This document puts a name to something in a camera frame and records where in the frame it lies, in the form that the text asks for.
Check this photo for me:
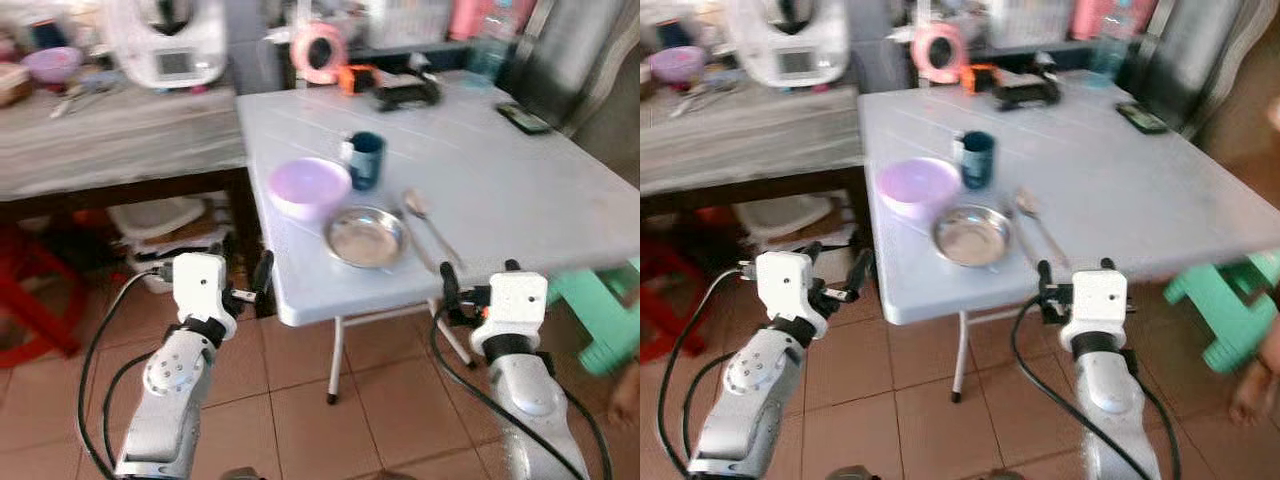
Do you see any white metal table leg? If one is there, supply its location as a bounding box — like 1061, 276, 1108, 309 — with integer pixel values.
950, 310, 974, 404
325, 314, 347, 406

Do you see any white plastic basket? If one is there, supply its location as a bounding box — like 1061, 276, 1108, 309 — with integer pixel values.
989, 0, 1074, 50
364, 0, 452, 50

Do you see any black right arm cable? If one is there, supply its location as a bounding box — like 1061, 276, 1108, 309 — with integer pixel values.
1010, 295, 1183, 480
429, 308, 613, 480

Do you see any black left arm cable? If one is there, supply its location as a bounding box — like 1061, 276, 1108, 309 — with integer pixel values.
655, 264, 761, 479
77, 266, 173, 479

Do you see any stainless steel plate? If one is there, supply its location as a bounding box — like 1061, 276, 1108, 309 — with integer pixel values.
323, 205, 411, 269
932, 204, 1014, 268

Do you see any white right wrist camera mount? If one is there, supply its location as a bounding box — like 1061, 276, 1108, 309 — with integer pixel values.
484, 271, 549, 341
1069, 269, 1130, 337

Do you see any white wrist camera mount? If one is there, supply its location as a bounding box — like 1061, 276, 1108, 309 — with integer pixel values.
1069, 269, 1130, 337
484, 271, 549, 341
756, 250, 814, 321
172, 252, 230, 321

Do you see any pink plastic container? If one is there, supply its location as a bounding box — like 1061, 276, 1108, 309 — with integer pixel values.
449, 0, 512, 42
1071, 0, 1132, 42

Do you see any clear plastic water bottle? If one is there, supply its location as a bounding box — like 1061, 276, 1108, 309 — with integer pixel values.
1089, 10, 1132, 87
467, 10, 513, 87

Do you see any green plastic stool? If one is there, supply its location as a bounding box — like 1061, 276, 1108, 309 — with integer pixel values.
1162, 250, 1280, 374
547, 258, 641, 377

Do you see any pink round ring object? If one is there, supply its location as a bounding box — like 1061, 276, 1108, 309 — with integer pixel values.
289, 21, 349, 86
911, 21, 968, 86

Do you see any black chair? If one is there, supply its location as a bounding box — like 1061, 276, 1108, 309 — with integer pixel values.
498, 0, 641, 133
1122, 0, 1257, 133

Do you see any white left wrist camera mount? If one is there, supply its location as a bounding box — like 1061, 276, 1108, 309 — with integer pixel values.
756, 250, 814, 321
172, 252, 230, 321

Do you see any black desktop device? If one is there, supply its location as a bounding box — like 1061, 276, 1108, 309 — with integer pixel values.
992, 68, 1063, 111
372, 68, 443, 112

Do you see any black smartphone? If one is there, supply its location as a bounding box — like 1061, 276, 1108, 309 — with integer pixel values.
1115, 101, 1171, 136
496, 101, 554, 136

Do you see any dark teal mug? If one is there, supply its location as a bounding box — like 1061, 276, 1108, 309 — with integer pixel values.
951, 130, 997, 191
340, 131, 387, 192

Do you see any purple plastic bowl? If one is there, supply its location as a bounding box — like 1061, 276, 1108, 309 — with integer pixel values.
267, 157, 353, 222
877, 156, 963, 220

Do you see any grey wooden side table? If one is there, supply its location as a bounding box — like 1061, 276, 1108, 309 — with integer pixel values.
640, 84, 867, 216
0, 84, 249, 226

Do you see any white folding table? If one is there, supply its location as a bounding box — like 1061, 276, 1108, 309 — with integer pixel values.
235, 68, 641, 406
857, 68, 1280, 404

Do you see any white kitchen appliance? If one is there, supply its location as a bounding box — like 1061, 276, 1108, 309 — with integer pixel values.
104, 0, 230, 92
727, 0, 852, 90

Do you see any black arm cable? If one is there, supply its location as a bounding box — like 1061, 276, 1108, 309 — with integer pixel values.
655, 264, 761, 479
429, 308, 613, 480
1010, 295, 1183, 480
77, 266, 173, 479

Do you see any metal spoon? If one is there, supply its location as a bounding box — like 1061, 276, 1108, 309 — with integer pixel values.
402, 188, 467, 272
1013, 187, 1072, 269

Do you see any small purple bowl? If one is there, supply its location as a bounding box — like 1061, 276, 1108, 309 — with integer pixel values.
21, 46, 84, 87
648, 46, 707, 87

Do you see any person's bare foot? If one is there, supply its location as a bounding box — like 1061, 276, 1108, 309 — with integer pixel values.
607, 360, 641, 428
1229, 318, 1280, 428

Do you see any white plastic storage box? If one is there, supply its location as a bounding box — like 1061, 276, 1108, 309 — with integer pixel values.
734, 194, 852, 273
107, 195, 237, 293

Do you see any red plastic stool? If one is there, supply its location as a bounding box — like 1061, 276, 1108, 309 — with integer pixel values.
640, 235, 707, 364
0, 225, 87, 358

